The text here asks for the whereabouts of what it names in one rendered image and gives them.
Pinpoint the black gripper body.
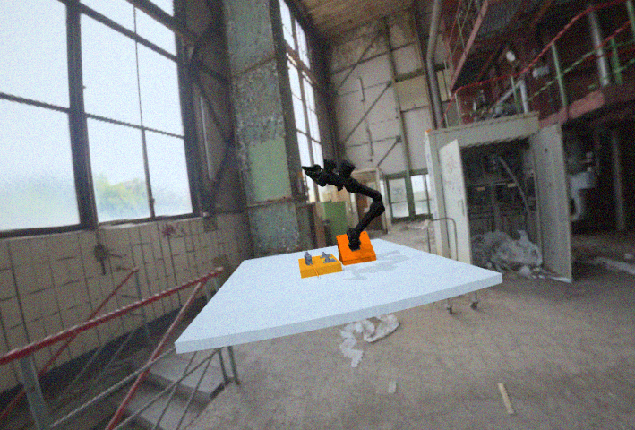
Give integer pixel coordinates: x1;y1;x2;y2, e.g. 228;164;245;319
314;164;336;187

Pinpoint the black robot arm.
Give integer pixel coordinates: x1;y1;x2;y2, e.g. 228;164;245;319
323;159;385;252

